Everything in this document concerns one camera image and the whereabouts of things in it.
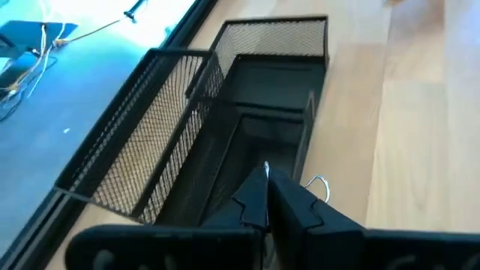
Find black binder clip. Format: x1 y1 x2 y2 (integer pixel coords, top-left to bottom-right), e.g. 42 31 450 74
262 160 332 205

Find black mesh desk organizer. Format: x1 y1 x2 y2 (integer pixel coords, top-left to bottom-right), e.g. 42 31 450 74
54 14 330 227

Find tangled thin cables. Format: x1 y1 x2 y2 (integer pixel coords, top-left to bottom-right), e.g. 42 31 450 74
0 22 59 123

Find dark stand base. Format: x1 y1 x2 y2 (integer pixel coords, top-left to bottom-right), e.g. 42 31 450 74
0 20 79 59

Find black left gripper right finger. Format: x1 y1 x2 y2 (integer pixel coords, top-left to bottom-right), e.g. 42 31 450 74
268 169 480 270

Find cable with black plug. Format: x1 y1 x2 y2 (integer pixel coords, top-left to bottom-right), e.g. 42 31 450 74
52 0 148 48

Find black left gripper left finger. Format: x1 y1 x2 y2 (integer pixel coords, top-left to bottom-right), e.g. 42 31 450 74
64 166 269 270

